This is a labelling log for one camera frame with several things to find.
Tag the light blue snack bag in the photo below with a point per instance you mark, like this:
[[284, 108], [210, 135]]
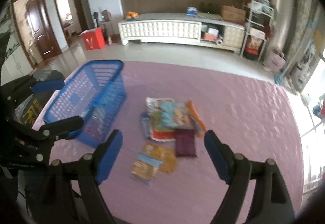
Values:
[[175, 115]]

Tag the black yellow printed bag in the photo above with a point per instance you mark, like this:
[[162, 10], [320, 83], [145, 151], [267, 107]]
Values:
[[28, 111]]

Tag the white tufted tv cabinet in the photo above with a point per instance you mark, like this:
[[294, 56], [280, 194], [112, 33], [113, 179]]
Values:
[[179, 28]]

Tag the orange blue small snack bag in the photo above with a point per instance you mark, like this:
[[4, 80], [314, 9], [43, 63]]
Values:
[[145, 167]]

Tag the purple blue snack bar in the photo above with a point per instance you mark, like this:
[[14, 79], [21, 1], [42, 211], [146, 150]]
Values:
[[146, 125]]

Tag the blue plastic basket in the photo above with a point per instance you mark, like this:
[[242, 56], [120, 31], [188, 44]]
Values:
[[96, 93]]

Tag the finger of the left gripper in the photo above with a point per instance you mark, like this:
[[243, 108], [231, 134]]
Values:
[[25, 86], [58, 126]]

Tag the red cardboard box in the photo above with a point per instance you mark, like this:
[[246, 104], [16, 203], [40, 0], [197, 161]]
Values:
[[93, 39]]

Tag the blue tissue box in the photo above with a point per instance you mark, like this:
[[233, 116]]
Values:
[[191, 11]]

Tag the paper towel roll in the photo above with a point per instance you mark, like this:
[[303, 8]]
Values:
[[219, 42]]

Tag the white metal shelf rack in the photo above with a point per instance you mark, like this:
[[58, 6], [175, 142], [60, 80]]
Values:
[[258, 22]]

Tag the maroon snack packet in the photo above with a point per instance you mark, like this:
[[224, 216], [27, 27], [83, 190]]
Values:
[[185, 143]]

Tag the orange long snack packet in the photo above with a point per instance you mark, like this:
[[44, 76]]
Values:
[[200, 126]]

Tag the red white snack bag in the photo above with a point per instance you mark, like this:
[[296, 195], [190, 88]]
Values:
[[158, 131]]

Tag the pile of oranges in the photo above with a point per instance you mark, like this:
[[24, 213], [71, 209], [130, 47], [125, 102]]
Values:
[[131, 15]]

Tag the yellow orange snack pouch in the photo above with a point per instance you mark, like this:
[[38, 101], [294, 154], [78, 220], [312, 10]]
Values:
[[167, 156]]

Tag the brown wicker basket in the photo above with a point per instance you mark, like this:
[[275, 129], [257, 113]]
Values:
[[232, 14]]

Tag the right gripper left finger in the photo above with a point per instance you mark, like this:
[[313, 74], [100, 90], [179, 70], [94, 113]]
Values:
[[93, 169]]

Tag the brown wooden door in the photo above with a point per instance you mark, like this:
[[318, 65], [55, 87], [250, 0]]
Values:
[[44, 41]]

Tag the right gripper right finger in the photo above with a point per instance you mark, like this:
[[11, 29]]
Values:
[[235, 170]]

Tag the pink shopping bag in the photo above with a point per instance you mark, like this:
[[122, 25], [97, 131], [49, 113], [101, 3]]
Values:
[[275, 61]]

